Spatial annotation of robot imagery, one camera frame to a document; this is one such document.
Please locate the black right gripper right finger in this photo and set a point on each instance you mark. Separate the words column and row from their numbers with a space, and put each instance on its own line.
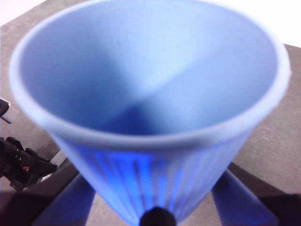
column 247, row 207

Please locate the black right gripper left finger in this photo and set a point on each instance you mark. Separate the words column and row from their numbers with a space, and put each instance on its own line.
column 58, row 207

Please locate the blue ribbed plastic cup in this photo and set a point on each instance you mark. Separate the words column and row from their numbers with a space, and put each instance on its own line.
column 150, row 82

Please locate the black and silver bracket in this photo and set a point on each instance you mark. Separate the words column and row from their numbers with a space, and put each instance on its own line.
column 3, row 108

